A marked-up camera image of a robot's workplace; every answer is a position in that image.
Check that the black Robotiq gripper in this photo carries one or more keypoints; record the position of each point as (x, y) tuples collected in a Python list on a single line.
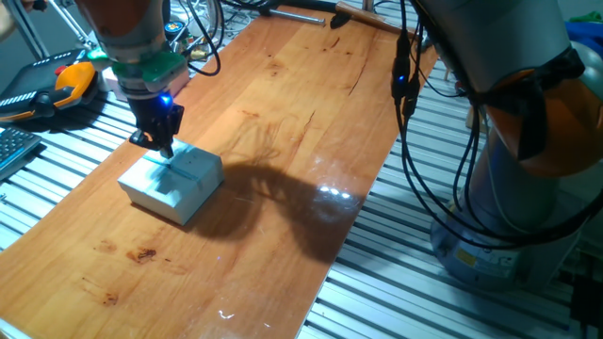
[(155, 117)]

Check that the light blue ribboned box lid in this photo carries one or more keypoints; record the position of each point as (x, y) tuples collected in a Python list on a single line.
[(198, 165)]

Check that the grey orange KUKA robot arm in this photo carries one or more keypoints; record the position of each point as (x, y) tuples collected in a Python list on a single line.
[(518, 141)]

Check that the pink cardboard box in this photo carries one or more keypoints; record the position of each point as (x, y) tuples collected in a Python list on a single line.
[(181, 85)]

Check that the light blue open box base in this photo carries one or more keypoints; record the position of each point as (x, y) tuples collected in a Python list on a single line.
[(180, 220)]

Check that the small brass fitting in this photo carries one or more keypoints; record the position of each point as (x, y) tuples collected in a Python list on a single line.
[(199, 54)]

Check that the round blue yellow badge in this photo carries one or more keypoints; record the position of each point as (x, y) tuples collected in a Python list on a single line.
[(173, 26)]

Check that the orange black teach pendant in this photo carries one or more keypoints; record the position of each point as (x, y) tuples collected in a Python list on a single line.
[(42, 89)]

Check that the black computer keyboard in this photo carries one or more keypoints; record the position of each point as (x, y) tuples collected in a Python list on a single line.
[(14, 148)]

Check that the wood grain table mat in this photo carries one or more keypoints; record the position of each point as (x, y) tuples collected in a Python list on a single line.
[(264, 263)]

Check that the silver metal rod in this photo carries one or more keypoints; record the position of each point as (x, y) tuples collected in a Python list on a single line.
[(297, 18)]

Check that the small wooden rack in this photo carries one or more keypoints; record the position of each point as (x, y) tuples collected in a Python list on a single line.
[(471, 120)]

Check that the blue plastic bag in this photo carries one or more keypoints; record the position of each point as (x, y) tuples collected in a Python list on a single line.
[(584, 33)]

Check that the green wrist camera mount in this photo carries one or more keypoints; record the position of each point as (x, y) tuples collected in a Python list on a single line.
[(160, 70)]

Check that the aluminium frame post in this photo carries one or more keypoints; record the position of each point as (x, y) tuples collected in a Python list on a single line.
[(28, 33)]

